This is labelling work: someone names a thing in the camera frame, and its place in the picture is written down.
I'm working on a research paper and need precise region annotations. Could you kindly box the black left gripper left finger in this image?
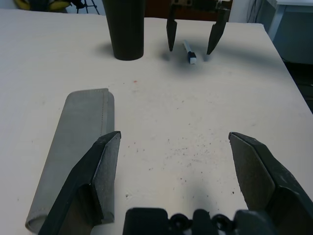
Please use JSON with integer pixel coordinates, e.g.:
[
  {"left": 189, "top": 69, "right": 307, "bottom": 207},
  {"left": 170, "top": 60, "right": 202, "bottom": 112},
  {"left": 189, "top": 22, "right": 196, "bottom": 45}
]
[{"left": 38, "top": 131, "right": 122, "bottom": 235}]

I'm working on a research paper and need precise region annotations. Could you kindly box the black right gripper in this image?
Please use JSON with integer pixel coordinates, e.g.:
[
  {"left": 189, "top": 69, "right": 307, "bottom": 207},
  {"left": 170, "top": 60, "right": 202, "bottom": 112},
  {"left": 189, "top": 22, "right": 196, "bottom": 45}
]
[{"left": 165, "top": 0, "right": 232, "bottom": 55}]

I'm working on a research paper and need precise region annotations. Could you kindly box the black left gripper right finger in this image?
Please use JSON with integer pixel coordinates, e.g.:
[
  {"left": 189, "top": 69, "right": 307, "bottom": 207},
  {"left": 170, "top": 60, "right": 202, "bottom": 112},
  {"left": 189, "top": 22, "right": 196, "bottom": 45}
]
[{"left": 228, "top": 132, "right": 313, "bottom": 235}]

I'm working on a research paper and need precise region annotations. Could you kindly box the white and blue marker pen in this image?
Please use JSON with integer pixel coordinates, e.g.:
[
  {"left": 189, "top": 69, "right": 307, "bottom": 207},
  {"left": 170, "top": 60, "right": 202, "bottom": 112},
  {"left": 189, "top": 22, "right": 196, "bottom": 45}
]
[{"left": 182, "top": 40, "right": 198, "bottom": 65}]

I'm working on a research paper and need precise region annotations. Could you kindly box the grey glasses case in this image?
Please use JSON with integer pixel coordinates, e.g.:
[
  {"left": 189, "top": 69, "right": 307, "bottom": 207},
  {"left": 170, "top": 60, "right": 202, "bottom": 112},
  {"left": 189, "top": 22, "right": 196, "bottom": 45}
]
[{"left": 24, "top": 88, "right": 115, "bottom": 235}]

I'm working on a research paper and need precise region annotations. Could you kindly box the black plastic cup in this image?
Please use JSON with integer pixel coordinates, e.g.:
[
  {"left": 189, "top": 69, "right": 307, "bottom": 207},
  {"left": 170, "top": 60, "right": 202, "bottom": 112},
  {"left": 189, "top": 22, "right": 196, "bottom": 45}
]
[{"left": 102, "top": 0, "right": 147, "bottom": 61}]

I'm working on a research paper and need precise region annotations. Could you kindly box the white side desk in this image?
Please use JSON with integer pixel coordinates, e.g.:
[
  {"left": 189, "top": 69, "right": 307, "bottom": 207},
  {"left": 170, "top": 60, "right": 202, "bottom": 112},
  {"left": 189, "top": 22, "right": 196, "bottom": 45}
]
[{"left": 268, "top": 0, "right": 313, "bottom": 64}]

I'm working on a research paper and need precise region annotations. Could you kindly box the black tripod stand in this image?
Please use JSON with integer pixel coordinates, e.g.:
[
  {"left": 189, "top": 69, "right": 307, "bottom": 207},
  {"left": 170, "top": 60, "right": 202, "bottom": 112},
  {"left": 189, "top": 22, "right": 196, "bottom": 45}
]
[{"left": 75, "top": 0, "right": 100, "bottom": 10}]

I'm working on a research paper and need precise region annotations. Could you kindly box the yellow stool with wooden legs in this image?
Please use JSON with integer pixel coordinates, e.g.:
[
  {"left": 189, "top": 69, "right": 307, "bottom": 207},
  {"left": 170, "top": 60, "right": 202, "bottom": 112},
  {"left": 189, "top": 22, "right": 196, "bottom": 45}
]
[{"left": 13, "top": 0, "right": 73, "bottom": 12}]

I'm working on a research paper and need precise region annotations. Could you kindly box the black jacket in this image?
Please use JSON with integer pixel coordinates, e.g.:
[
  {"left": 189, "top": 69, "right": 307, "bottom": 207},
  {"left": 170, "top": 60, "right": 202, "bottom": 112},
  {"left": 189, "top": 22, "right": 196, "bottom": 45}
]
[{"left": 26, "top": 0, "right": 53, "bottom": 11}]

